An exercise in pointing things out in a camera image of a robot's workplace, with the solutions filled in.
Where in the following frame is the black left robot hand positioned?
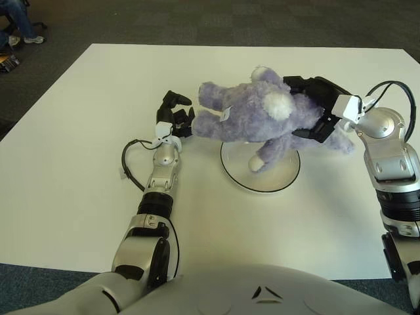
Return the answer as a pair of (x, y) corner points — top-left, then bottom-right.
(156, 90), (197, 138)

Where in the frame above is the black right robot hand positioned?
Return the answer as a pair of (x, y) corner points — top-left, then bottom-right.
(282, 75), (348, 144)

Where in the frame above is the purple plush bear doll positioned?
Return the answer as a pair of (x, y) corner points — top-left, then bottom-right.
(191, 66), (357, 173)

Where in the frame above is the white plate black rim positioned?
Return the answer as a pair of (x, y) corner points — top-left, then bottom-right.
(220, 140), (301, 195)

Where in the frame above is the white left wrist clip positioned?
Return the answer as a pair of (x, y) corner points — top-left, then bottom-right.
(155, 121), (173, 138)

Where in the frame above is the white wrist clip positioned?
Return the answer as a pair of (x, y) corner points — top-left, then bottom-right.
(155, 121), (173, 138)
(333, 94), (378, 123)

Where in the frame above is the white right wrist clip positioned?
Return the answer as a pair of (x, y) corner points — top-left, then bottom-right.
(333, 94), (378, 123)

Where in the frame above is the silver robot torso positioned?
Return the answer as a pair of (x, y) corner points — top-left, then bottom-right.
(121, 262), (414, 315)

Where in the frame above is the blue jeans leg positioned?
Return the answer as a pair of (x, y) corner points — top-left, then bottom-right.
(0, 0), (37, 39)

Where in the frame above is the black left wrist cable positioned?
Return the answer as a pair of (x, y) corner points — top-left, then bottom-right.
(121, 139), (158, 193)

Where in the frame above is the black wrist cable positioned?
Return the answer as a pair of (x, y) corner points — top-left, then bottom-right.
(364, 80), (416, 145)
(121, 139), (158, 193)

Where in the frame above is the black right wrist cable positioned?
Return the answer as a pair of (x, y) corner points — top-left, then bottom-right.
(364, 80), (416, 145)

